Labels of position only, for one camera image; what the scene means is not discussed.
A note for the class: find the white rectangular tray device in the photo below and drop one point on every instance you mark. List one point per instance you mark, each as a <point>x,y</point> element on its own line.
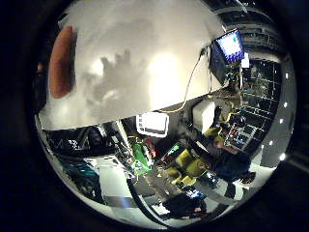
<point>153,125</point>

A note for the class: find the bright green bag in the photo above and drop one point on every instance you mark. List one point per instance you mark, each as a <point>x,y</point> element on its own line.
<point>141,158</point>

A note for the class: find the white box cabinet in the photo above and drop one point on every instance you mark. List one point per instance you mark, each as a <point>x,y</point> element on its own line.
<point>203,116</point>

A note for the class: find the yellow green chair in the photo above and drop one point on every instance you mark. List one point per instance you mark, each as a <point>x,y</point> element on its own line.
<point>190,164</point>
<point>213,132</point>

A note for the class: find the person in dark clothes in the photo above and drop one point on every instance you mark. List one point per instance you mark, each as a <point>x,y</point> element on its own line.
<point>230,164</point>

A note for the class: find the teal blue equipment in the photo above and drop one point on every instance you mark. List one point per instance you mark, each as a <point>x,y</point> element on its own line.
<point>78,170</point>

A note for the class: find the person in black top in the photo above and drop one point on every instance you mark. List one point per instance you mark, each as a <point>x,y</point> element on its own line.
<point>183,206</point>

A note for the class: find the laptop with blue screen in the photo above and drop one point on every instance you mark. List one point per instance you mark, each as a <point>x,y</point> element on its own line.
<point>227,51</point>

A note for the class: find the brown sausage plush toy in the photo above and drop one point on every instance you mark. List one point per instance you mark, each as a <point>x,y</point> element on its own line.
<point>61,61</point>

